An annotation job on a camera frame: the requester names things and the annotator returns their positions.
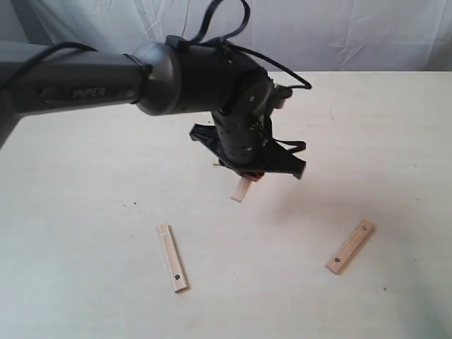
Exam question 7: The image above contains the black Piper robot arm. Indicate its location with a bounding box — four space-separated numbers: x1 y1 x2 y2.
1 37 306 180

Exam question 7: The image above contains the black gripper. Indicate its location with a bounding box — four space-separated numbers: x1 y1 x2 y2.
190 111 306 182

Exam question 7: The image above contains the white backdrop cloth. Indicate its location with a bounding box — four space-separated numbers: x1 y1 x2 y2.
1 0 451 71

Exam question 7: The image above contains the wooden stick with hole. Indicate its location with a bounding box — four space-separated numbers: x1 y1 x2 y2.
157 224 189 293

